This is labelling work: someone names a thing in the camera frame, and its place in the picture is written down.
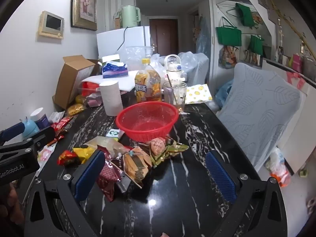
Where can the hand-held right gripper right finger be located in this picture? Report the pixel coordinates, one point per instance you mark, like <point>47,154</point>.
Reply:
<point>221,176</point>

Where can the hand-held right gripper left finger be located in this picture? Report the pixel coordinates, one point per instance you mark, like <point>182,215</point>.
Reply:
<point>90,175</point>

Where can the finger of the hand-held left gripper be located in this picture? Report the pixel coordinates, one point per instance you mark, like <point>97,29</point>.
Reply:
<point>13,130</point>
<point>43,137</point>

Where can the yellow snack packet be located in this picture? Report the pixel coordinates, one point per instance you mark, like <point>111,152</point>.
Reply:
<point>85,153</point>

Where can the red gold-print snack packet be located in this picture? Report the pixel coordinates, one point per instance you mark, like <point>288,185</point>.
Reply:
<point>66,158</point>

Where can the heap of assorted snack packets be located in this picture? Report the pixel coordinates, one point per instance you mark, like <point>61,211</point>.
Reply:
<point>133,164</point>

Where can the green white drink sachet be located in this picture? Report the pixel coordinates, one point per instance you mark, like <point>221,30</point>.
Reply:
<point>114,133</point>

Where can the pink lattice snack packet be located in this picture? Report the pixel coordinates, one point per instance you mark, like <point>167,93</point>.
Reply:
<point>158,147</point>

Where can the red plastic basket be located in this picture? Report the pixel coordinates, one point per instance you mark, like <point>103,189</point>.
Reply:
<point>148,123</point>

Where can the person's left hand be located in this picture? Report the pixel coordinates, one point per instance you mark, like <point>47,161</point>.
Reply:
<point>11,202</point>

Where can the light blue humidifier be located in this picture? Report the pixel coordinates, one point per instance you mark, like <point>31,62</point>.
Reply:
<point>29,128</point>

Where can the purple jar with white lid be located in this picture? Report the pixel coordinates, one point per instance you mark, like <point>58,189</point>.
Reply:
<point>40,121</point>

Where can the white pink printed packet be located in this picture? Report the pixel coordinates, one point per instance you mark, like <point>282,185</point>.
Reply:
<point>45,154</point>

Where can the pile of red snack packets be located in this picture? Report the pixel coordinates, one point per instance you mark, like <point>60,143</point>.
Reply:
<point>61,125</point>

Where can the white foil packet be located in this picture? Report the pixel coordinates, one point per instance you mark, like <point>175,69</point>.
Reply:
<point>56,116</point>

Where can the golden snack bag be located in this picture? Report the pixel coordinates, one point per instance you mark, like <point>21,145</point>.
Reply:
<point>76,109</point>

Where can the yellow round object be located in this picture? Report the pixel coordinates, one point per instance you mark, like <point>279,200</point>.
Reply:
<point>79,98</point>

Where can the plastic bag with orange contents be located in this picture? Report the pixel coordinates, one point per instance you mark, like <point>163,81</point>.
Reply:
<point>279,167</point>

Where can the pink wrapped snack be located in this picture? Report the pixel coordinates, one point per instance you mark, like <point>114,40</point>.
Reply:
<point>92,101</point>

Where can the brown cardboard box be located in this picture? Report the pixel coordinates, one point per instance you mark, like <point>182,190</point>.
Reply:
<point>71,79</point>

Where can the clear box with red packet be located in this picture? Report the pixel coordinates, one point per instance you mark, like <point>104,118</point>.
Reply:
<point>88,87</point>

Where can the white toilet paper roll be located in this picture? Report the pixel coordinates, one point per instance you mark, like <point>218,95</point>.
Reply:
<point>111,98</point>

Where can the chair with light blue cover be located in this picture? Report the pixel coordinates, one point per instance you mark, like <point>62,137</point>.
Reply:
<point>259,108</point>

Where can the yellow smiley print bag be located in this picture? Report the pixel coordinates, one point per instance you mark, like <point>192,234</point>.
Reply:
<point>197,92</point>

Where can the clear glass mug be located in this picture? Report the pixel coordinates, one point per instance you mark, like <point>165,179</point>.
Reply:
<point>182,96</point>

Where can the blue tissue pack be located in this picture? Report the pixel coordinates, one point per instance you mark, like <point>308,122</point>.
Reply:
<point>114,70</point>

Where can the white foam sheet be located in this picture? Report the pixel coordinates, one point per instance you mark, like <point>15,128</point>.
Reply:
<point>128,81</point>

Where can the green white carton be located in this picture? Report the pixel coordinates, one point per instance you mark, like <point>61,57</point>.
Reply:
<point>109,58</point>

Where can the metal spoon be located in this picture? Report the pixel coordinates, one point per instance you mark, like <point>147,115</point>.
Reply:
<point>168,82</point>

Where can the iced tea bottle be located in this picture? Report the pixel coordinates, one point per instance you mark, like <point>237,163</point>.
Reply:
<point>148,84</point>

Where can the white refrigerator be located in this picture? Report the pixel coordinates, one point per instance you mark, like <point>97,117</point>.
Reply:
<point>111,42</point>

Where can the plastic-covered chair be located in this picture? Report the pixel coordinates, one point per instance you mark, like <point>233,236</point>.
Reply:
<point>195,61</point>

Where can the white water bottle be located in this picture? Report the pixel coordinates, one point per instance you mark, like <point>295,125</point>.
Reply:
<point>172,66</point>

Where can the patterned cloth bag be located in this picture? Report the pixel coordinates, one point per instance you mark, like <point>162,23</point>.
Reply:
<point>228,56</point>

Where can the clear plastic bag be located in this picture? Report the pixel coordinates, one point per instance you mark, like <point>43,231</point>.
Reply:
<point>138,54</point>

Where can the green tote bag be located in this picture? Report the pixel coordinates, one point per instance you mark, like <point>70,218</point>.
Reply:
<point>228,35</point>
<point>256,45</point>
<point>244,14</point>

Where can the pink gift box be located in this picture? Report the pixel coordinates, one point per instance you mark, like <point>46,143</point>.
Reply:
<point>297,63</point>

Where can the framed flower picture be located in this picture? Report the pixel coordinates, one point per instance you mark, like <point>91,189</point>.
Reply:
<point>84,5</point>

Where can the light green electric kettle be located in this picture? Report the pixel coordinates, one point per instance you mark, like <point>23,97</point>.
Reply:
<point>129,17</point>

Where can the brown wooden door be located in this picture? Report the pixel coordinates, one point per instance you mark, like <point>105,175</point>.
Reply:
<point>164,34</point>

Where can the wall intercom panel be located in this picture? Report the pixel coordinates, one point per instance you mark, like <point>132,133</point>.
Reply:
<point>51,22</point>

